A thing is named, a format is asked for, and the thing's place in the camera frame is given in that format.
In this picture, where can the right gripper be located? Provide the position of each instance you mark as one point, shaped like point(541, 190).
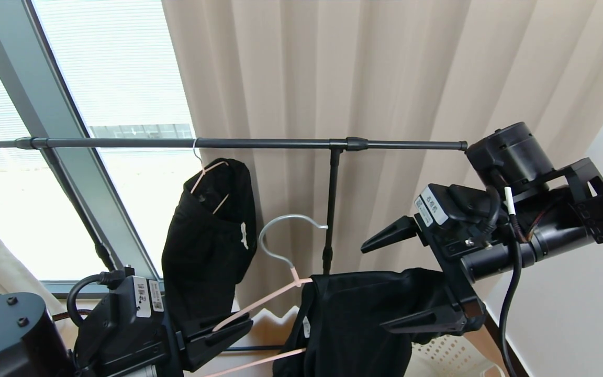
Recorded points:
point(516, 251)

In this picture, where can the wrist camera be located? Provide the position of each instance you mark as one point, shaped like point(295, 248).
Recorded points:
point(118, 314)
point(448, 209)

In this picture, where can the black clothes rack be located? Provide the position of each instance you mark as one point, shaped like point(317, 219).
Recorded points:
point(280, 143)

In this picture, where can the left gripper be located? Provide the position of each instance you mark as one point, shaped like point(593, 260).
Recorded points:
point(139, 361)

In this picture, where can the black shorts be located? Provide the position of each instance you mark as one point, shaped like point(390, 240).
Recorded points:
point(207, 262)

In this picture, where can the black garment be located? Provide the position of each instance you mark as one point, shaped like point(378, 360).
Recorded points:
point(354, 324)

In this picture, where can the pink clothes hanger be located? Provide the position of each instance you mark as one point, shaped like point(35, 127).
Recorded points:
point(295, 277)
point(195, 152)

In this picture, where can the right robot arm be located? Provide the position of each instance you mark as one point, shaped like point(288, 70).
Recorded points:
point(511, 152)

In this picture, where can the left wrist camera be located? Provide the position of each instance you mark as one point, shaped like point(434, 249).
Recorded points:
point(118, 314)

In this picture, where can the white laundry basket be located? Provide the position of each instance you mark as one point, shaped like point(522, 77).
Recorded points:
point(453, 356)

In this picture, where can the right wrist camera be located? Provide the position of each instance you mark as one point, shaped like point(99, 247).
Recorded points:
point(448, 209)

